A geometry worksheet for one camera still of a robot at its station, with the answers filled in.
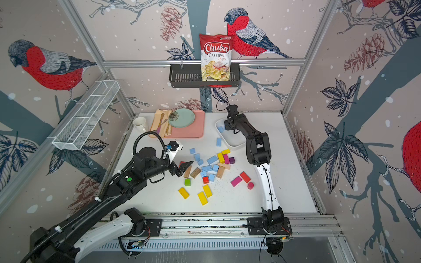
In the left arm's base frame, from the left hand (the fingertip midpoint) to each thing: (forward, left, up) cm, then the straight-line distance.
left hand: (188, 151), depth 72 cm
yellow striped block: (+9, -15, -23) cm, 29 cm away
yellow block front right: (-9, -8, -26) cm, 28 cm away
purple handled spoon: (+37, +28, -24) cm, 52 cm away
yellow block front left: (-11, +4, -24) cm, 27 cm away
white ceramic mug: (+33, +39, -18) cm, 54 cm away
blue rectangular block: (+22, -14, -24) cm, 35 cm away
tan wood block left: (-9, 0, -3) cm, 9 cm away
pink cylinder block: (-7, -31, -24) cm, 40 cm away
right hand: (+36, -21, -23) cm, 48 cm away
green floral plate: (+43, +13, -25) cm, 52 cm away
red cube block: (-4, -7, -24) cm, 25 cm away
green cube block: (-5, +3, -24) cm, 25 cm away
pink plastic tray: (+32, +1, -25) cm, 41 cm away
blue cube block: (+30, -16, -21) cm, 39 cm away
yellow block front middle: (-13, -6, -25) cm, 29 cm away
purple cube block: (+8, -22, -24) cm, 33 cm away
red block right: (-2, -29, -25) cm, 38 cm away
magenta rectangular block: (-4, -23, -25) cm, 34 cm away
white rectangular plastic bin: (+21, -26, -21) cm, 39 cm away
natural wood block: (+1, -15, -23) cm, 28 cm away
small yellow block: (+15, -20, -25) cm, 35 cm away
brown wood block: (0, -1, -24) cm, 24 cm away
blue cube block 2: (+15, +2, -24) cm, 28 cm away
